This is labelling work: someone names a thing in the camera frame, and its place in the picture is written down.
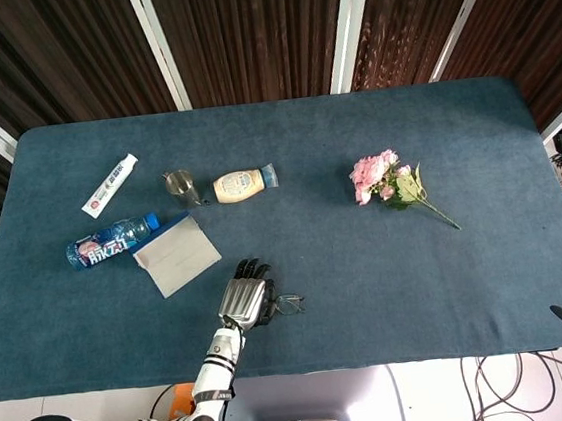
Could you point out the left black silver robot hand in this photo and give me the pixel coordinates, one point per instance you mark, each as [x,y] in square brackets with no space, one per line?
[242,300]

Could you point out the black-framed eyeglasses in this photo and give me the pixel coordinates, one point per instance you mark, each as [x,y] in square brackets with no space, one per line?
[291,305]

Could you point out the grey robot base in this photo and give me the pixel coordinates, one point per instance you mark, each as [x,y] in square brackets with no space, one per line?
[306,404]

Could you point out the cream mayonnaise squeeze bottle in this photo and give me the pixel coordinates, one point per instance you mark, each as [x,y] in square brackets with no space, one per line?
[238,186]

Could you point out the orange device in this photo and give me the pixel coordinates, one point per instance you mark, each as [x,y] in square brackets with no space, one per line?
[182,399]

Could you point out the stainless steel cup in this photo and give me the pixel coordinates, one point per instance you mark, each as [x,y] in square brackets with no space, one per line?
[183,190]

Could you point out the blue velvet tablecloth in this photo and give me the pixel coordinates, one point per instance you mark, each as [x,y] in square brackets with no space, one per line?
[369,286]

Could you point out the blue plastic drink bottle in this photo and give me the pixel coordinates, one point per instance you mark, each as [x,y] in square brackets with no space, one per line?
[104,249]

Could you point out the white toothpaste tube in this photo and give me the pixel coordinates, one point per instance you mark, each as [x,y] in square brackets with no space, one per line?
[108,188]

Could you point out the pink artificial flower bouquet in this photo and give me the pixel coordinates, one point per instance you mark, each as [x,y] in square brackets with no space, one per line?
[373,175]

